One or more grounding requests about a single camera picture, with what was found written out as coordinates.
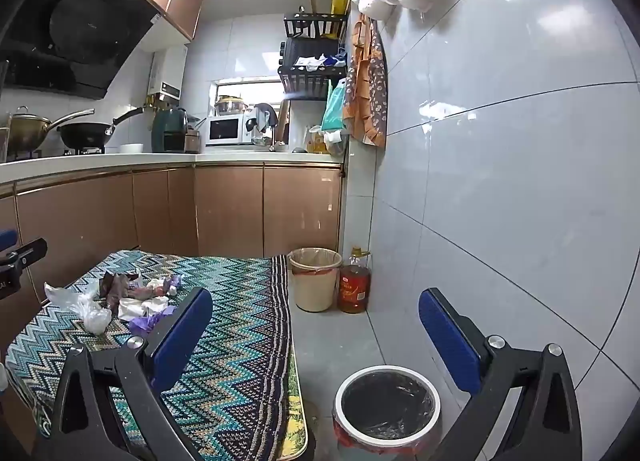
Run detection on kitchen window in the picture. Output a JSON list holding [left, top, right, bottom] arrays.
[[214, 81, 286, 116]]

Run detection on beige waste bin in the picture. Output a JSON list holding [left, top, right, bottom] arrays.
[[287, 247, 342, 313]]

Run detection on grey hanging cloth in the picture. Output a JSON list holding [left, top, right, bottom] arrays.
[[252, 103, 280, 134]]

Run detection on orange patterned apron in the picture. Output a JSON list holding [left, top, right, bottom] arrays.
[[342, 13, 388, 148]]

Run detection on black wok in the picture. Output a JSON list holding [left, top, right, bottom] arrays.
[[56, 107, 146, 149]]

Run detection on black wall rack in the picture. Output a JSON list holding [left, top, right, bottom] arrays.
[[277, 12, 349, 100]]

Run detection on cooking oil bottle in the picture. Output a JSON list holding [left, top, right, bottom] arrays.
[[338, 247, 373, 314]]

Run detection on white microwave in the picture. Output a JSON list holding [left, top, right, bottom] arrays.
[[205, 113, 257, 146]]

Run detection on small table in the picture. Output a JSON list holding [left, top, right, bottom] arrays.
[[285, 376, 311, 459]]

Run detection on clear plastic wrapper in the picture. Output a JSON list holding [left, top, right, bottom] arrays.
[[99, 271, 142, 312]]

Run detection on purple plastic bag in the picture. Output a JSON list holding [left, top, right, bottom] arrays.
[[144, 274, 184, 299], [128, 305, 178, 338]]

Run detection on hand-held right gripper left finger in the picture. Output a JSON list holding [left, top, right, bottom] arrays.
[[37, 287, 214, 461]]

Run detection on white-rimmed bin with black liner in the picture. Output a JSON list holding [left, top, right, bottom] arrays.
[[332, 366, 443, 459]]

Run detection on copper lower cabinets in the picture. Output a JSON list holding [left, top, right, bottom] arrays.
[[0, 163, 346, 302]]

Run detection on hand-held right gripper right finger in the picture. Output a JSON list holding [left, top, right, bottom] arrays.
[[418, 287, 583, 461]]

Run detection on black range hood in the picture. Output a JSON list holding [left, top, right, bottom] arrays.
[[0, 0, 166, 99]]

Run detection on zigzag knitted tablecloth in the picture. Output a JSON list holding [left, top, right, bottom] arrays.
[[0, 250, 296, 461]]

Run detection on white water heater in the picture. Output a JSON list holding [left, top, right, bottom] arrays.
[[149, 47, 189, 100]]

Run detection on gas stove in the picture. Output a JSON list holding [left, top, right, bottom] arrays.
[[0, 146, 106, 162]]

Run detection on white tissue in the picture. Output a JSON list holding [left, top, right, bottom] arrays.
[[118, 295, 171, 320]]

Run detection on green kitchen appliance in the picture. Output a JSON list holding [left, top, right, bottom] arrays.
[[151, 108, 190, 152]]

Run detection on yellow packet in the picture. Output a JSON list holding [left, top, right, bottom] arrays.
[[306, 125, 331, 154]]

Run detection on steamer pot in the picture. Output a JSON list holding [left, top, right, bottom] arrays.
[[214, 96, 248, 116]]

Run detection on clear white plastic bag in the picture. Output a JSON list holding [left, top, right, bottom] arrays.
[[44, 281, 114, 335]]

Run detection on yellow foil roll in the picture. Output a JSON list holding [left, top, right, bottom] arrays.
[[325, 0, 350, 39]]

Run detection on teal plastic bag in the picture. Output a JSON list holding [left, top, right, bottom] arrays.
[[321, 80, 348, 132]]

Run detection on gold cooking pot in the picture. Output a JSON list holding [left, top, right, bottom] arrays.
[[5, 106, 96, 154]]

